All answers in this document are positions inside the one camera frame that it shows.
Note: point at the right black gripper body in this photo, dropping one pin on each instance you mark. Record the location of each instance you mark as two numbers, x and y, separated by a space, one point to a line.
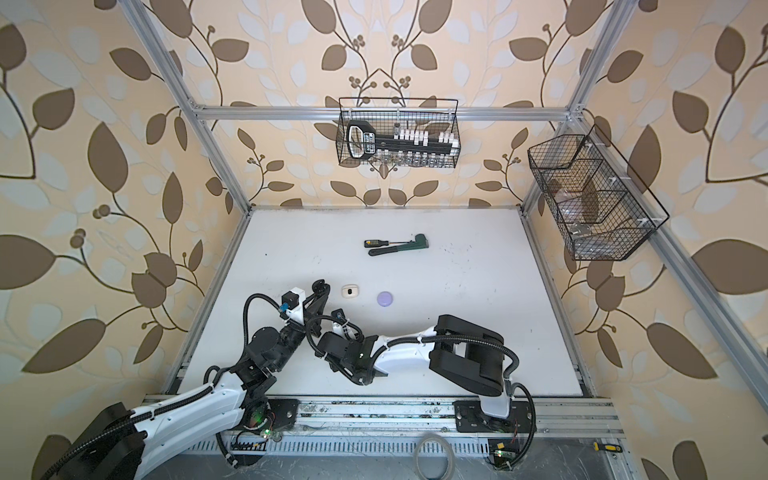
360 341

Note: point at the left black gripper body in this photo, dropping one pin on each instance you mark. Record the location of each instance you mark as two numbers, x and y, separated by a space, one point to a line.
290 339

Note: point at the white earbud charging case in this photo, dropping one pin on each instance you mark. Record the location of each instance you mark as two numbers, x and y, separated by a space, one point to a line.
350 291

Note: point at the purple round earbud case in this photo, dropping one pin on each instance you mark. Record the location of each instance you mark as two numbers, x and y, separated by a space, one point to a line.
385 299

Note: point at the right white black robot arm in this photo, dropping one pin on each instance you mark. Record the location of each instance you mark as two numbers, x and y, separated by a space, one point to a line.
471 357

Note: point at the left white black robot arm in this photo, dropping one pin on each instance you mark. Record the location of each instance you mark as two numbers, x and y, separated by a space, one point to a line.
129 444

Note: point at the black tool set in basket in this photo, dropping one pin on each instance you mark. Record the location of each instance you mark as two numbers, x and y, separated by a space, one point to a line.
363 141

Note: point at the small yellow black screwdriver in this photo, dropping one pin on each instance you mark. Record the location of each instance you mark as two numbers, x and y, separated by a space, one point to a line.
608 447

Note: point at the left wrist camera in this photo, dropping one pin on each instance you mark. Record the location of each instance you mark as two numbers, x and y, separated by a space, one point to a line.
292 306

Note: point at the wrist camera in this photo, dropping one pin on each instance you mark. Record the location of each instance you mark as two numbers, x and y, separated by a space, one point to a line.
292 306
340 323

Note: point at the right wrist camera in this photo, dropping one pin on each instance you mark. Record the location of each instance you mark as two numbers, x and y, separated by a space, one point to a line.
340 323

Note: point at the green handled tool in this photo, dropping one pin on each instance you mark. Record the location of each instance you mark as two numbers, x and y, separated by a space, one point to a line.
419 242

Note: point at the back wire basket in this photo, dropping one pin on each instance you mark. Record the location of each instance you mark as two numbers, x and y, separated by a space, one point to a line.
432 113

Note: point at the side wire basket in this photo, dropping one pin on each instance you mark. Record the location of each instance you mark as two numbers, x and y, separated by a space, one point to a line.
600 204

